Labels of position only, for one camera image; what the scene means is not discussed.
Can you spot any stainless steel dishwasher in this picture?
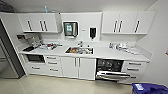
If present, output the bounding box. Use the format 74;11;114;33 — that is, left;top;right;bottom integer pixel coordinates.
95;58;132;83

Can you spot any white cup on plate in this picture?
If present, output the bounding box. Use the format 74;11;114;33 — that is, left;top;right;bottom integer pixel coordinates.
83;48;93;55

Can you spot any chrome sink faucet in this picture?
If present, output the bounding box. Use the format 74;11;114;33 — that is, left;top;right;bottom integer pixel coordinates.
77;40;85;49

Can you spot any bowl with orange sponge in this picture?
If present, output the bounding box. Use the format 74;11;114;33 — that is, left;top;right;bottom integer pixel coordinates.
69;48;79;54

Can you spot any black soap dispenser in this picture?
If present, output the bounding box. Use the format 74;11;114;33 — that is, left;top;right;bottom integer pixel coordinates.
89;26;97;40

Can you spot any white two-door base cabinet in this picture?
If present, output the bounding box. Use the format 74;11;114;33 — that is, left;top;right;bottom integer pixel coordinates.
60;55;98;81

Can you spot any steel paper towel dispenser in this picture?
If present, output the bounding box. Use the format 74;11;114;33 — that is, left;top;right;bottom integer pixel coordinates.
63;21;80;41

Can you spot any small dish soap bottle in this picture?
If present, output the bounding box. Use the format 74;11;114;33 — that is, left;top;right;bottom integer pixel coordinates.
108;41;114;50

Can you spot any stack of white plates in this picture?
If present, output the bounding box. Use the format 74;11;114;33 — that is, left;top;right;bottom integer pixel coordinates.
115;42;130;51

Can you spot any black built-in microwave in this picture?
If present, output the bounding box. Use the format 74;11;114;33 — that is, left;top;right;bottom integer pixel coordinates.
25;53;46;64

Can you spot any white grey dish cloth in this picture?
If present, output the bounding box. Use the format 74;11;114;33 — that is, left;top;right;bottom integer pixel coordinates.
125;46;145;56

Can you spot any teal bottle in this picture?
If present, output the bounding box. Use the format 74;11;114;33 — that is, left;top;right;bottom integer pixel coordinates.
44;5;50;14

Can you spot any white microwave cabinet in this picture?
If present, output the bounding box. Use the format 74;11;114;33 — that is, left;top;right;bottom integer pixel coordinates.
20;52;48;76

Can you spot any stainless steel refrigerator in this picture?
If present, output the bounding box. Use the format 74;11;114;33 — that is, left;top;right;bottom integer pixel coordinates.
0;16;26;80

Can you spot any white wall cabinet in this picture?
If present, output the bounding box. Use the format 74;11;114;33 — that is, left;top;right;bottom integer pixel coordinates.
100;10;156;36
17;12;63;34

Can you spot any wire basket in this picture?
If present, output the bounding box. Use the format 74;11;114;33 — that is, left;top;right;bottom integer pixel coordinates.
0;1;15;14

